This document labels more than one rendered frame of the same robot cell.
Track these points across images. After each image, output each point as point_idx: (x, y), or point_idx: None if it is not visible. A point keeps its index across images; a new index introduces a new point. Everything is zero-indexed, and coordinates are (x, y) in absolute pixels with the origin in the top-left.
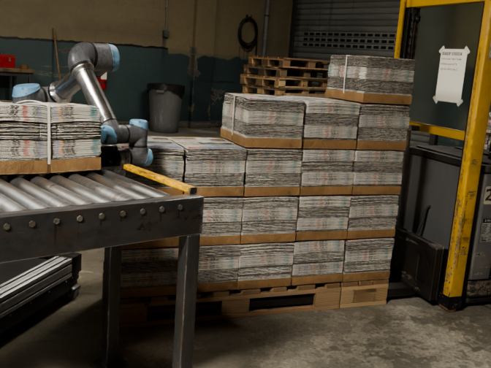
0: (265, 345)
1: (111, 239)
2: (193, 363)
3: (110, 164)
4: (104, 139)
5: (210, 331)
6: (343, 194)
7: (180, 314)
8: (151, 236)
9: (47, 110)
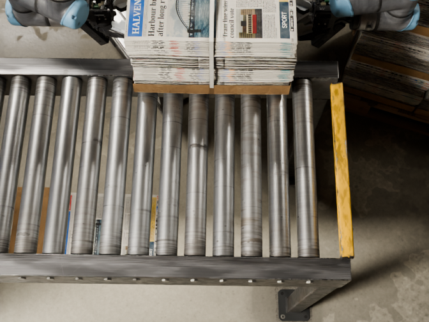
0: None
1: (209, 284)
2: (369, 214)
3: (341, 27)
4: (332, 11)
5: (426, 162)
6: None
7: (302, 294)
8: (264, 285)
9: (209, 46)
